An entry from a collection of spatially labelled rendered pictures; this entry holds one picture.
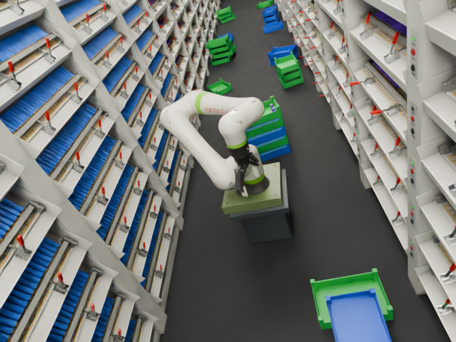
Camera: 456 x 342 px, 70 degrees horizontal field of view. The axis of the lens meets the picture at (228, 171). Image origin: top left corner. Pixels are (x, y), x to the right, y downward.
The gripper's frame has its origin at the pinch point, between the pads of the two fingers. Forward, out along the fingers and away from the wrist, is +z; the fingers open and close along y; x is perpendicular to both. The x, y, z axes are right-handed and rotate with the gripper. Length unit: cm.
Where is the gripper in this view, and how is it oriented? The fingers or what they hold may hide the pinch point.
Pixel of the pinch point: (251, 184)
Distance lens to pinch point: 158.4
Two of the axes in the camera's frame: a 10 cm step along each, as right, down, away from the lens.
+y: -4.8, 6.7, -5.7
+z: 2.8, 7.3, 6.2
